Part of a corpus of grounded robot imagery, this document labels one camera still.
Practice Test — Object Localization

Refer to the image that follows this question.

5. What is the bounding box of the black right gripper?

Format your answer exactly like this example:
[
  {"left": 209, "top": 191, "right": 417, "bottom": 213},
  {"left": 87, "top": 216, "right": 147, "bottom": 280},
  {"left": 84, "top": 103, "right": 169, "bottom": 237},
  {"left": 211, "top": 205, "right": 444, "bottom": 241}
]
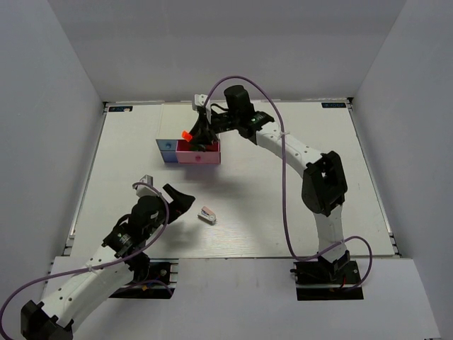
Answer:
[{"left": 190, "top": 109, "right": 241, "bottom": 145}]

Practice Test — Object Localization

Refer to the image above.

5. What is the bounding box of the orange cap black highlighter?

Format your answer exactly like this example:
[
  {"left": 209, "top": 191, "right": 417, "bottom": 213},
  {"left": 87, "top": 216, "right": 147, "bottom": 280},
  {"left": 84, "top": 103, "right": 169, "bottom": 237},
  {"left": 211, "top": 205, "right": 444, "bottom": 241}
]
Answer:
[{"left": 181, "top": 130, "right": 202, "bottom": 147}]

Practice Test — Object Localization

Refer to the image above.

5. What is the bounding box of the pink drawer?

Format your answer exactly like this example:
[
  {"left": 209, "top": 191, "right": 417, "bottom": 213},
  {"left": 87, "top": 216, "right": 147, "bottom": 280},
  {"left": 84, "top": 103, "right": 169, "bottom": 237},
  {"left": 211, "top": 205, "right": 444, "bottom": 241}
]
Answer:
[{"left": 176, "top": 140, "right": 221, "bottom": 164}]

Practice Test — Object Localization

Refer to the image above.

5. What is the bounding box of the light blue small drawer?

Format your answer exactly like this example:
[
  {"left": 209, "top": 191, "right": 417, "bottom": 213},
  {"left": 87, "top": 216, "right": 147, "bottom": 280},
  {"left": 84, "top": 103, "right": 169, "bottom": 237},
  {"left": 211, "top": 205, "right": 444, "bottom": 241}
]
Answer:
[{"left": 156, "top": 139, "right": 178, "bottom": 163}]

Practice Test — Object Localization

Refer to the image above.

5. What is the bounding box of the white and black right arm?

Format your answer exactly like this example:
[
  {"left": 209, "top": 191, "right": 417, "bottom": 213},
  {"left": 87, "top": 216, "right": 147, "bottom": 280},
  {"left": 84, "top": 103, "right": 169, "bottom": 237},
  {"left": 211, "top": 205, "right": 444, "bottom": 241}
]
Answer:
[{"left": 184, "top": 85, "right": 350, "bottom": 283}]

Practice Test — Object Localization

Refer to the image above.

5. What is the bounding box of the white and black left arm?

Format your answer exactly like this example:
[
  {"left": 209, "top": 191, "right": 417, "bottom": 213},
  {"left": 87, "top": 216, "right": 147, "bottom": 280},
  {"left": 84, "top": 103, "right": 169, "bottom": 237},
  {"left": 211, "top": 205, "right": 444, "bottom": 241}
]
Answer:
[{"left": 21, "top": 181, "right": 195, "bottom": 339}]

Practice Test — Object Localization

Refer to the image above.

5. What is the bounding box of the pink white small stapler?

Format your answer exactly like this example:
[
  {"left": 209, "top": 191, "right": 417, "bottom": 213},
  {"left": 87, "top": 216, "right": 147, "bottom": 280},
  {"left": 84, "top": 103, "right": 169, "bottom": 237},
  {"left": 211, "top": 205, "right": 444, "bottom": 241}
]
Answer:
[{"left": 197, "top": 206, "right": 217, "bottom": 225}]

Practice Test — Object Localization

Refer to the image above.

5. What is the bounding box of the white drawer cabinet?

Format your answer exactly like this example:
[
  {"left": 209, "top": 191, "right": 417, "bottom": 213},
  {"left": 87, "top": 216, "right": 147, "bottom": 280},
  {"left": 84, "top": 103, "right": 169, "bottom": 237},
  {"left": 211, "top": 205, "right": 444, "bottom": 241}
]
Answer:
[{"left": 156, "top": 103, "right": 227, "bottom": 142}]

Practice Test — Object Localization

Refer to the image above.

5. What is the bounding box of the left corner label sticker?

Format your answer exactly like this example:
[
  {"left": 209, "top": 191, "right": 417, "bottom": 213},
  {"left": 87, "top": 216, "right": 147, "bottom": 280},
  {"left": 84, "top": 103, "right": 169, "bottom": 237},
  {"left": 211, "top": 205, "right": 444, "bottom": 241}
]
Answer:
[{"left": 108, "top": 106, "right": 133, "bottom": 113}]

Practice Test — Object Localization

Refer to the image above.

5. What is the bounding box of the corner label sticker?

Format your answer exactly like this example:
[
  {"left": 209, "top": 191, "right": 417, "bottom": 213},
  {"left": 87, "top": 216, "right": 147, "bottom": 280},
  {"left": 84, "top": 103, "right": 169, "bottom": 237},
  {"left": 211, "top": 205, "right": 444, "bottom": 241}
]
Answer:
[
  {"left": 108, "top": 106, "right": 133, "bottom": 113},
  {"left": 321, "top": 102, "right": 347, "bottom": 108}
]

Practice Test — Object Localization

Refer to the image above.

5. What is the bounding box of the right corner label sticker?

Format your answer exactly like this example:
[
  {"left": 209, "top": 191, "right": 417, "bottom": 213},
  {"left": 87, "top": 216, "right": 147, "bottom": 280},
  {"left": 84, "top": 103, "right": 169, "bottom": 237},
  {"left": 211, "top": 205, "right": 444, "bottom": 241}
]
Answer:
[{"left": 321, "top": 102, "right": 347, "bottom": 108}]

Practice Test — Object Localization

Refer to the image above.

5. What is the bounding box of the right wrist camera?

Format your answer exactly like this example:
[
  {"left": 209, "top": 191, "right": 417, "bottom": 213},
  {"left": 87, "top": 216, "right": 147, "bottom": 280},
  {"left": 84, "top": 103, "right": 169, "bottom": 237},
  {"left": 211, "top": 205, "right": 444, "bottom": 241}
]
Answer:
[{"left": 192, "top": 94, "right": 212, "bottom": 124}]

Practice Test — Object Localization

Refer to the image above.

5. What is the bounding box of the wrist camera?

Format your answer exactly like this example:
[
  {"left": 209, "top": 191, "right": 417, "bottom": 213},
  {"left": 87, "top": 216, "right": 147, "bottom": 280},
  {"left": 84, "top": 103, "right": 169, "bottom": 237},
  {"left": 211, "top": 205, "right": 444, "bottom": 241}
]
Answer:
[
  {"left": 132, "top": 174, "right": 156, "bottom": 198},
  {"left": 192, "top": 94, "right": 212, "bottom": 124}
]

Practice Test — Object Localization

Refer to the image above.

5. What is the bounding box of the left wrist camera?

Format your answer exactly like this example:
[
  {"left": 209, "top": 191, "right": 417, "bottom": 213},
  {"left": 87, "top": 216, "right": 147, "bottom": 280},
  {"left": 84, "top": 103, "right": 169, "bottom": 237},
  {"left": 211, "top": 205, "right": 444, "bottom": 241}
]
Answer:
[{"left": 132, "top": 174, "right": 156, "bottom": 198}]

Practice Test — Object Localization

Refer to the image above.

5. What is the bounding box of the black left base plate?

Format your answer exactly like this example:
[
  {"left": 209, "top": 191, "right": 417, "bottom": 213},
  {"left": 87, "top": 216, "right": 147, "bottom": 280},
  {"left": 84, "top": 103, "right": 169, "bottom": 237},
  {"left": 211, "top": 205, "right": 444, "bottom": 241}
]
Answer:
[{"left": 110, "top": 259, "right": 179, "bottom": 300}]

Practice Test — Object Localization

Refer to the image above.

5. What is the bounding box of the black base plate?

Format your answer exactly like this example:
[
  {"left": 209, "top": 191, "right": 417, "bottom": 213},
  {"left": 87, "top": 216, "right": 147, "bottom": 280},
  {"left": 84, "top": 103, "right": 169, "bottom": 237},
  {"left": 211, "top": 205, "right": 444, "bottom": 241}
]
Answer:
[
  {"left": 290, "top": 261, "right": 364, "bottom": 301},
  {"left": 110, "top": 259, "right": 179, "bottom": 300}
]

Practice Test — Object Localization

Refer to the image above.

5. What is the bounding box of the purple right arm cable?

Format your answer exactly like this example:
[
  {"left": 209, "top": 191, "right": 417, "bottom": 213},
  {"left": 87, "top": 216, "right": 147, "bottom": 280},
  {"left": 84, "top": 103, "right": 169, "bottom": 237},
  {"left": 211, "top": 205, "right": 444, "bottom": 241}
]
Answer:
[{"left": 205, "top": 75, "right": 373, "bottom": 292}]

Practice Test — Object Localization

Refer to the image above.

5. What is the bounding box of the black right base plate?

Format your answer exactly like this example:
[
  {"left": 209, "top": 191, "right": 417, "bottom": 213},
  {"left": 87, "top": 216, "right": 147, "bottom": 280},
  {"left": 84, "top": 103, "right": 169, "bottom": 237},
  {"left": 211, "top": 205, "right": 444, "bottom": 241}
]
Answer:
[{"left": 290, "top": 261, "right": 364, "bottom": 301}]

